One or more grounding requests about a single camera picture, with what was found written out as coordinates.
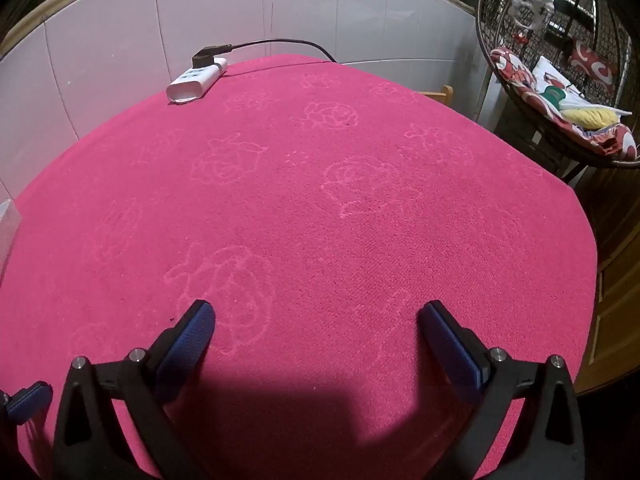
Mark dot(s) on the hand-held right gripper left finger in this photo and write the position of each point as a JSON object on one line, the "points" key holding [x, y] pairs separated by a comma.
{"points": [[187, 345]]}

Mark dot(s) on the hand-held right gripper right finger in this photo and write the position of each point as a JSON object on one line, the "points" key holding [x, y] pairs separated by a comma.
{"points": [[450, 355]]}

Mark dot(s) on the black power plug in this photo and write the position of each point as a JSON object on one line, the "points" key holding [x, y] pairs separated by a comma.
{"points": [[205, 55]]}

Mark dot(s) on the white power strip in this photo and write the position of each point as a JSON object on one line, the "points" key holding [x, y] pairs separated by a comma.
{"points": [[192, 82]]}

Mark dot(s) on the yellow pillow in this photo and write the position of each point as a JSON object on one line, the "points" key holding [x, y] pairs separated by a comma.
{"points": [[592, 117]]}

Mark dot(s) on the red white patterned cushion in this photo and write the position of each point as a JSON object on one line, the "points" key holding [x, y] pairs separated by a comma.
{"points": [[505, 67]]}

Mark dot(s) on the wooden chair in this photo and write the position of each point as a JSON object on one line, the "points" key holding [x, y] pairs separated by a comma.
{"points": [[445, 94]]}

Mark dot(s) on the white printed pillow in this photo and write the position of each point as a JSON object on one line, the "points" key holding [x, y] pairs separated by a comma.
{"points": [[550, 85]]}

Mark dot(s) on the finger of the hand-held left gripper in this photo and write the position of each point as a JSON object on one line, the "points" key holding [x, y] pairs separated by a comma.
{"points": [[27, 402]]}

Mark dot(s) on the white hanging tassel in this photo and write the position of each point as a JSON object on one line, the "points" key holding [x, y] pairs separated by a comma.
{"points": [[537, 5]]}

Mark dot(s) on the red patterned pillow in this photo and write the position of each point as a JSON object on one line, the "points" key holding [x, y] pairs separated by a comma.
{"points": [[590, 65]]}

